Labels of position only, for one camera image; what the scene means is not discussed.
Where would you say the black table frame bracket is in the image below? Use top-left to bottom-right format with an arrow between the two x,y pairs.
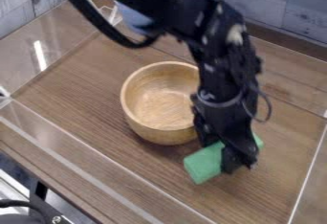
29,180 -> 88,224

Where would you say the wooden bowl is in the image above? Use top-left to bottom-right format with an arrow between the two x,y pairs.
120,61 -> 198,146

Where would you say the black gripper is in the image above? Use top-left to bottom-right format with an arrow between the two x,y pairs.
190,78 -> 272,174

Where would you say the black cable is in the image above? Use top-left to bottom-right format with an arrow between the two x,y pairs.
0,198 -> 33,224

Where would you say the green foam block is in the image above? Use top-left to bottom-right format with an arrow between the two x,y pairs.
182,133 -> 265,186

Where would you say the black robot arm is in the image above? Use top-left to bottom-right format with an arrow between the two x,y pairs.
68,0 -> 266,173

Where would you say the clear acrylic corner bracket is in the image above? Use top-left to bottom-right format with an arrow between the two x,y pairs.
86,0 -> 122,28

